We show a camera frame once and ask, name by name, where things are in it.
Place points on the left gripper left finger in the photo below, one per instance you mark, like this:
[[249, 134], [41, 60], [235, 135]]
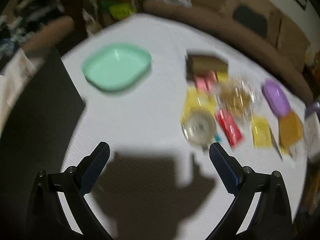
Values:
[[46, 218]]

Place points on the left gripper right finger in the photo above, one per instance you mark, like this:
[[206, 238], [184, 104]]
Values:
[[272, 217]]

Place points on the yellow lemon sachet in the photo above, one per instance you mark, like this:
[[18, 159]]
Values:
[[197, 100]]

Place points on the mint green plastic plate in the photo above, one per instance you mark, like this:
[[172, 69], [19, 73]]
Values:
[[117, 66]]

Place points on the black storage bin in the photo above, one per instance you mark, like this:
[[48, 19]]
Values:
[[36, 137]]

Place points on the small yellow packet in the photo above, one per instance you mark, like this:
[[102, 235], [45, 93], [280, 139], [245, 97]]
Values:
[[261, 132]]

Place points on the orange brown packet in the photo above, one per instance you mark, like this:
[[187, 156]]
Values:
[[290, 129]]

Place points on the red snack packet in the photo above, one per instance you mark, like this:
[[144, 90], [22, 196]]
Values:
[[229, 127]]

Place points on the round clear lidded container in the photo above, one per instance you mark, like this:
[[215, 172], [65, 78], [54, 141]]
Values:
[[199, 128]]

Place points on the purple plastic plate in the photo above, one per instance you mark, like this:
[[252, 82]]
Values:
[[276, 98]]

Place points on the clear gold candy bag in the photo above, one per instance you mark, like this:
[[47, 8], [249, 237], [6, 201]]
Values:
[[237, 96]]

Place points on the pink snack packet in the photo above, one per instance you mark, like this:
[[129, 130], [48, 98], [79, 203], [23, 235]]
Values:
[[205, 83]]

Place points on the brown rectangular box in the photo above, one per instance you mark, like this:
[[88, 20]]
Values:
[[200, 64]]

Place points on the brown sofa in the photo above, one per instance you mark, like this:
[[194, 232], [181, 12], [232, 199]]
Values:
[[240, 38]]

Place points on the black cushion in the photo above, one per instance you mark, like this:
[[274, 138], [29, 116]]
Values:
[[250, 19]]

